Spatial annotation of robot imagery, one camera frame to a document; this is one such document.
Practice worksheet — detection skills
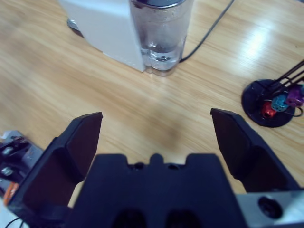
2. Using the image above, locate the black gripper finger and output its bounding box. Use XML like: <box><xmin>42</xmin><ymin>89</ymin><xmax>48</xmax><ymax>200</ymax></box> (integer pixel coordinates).
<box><xmin>6</xmin><ymin>112</ymin><xmax>103</xmax><ymax>216</ymax></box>
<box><xmin>210</xmin><ymin>108</ymin><xmax>302</xmax><ymax>193</ymax></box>

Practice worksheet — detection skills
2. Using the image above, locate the white capsule coffee machine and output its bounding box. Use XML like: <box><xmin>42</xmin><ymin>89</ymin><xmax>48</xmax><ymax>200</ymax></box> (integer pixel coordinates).
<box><xmin>58</xmin><ymin>0</ymin><xmax>146</xmax><ymax>73</ymax></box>

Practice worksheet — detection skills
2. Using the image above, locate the red coffee capsule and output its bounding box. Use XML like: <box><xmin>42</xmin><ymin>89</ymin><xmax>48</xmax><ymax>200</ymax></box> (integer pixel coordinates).
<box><xmin>262</xmin><ymin>101</ymin><xmax>277</xmax><ymax>118</ymax></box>

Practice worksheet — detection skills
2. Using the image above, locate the teal coffee capsule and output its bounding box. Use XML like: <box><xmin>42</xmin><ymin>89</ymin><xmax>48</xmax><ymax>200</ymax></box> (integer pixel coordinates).
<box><xmin>272</xmin><ymin>94</ymin><xmax>289</xmax><ymax>113</ymax></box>

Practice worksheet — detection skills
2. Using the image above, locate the purple coffee capsule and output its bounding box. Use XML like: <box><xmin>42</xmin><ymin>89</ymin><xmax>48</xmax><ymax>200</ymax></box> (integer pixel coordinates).
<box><xmin>286</xmin><ymin>85</ymin><xmax>304</xmax><ymax>106</ymax></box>

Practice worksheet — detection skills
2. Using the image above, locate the black capsule holder with rods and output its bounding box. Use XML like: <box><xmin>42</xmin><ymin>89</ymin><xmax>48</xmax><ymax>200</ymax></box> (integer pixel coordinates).
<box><xmin>241</xmin><ymin>59</ymin><xmax>304</xmax><ymax>128</ymax></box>

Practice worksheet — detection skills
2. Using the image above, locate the orange clamp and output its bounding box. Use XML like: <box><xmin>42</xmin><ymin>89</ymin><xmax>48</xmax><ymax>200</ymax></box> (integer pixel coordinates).
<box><xmin>4</xmin><ymin>182</ymin><xmax>21</xmax><ymax>205</ymax></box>

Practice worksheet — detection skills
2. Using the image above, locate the black drip tray silver grille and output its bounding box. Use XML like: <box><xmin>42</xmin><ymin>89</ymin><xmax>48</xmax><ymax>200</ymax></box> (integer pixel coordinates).
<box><xmin>67</xmin><ymin>19</ymin><xmax>85</xmax><ymax>38</ymax></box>

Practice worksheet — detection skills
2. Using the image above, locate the grey camera mount with post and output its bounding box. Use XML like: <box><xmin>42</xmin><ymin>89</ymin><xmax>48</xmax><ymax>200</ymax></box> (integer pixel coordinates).
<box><xmin>0</xmin><ymin>130</ymin><xmax>45</xmax><ymax>190</ymax></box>

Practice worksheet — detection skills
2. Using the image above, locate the thin black cable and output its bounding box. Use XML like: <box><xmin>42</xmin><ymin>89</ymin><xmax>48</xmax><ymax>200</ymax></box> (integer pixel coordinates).
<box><xmin>4</xmin><ymin>217</ymin><xmax>24</xmax><ymax>228</ymax></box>

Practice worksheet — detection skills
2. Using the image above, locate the black power cable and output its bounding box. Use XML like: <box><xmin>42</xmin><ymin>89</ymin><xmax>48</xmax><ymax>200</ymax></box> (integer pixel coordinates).
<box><xmin>179</xmin><ymin>0</ymin><xmax>235</xmax><ymax>63</ymax></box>

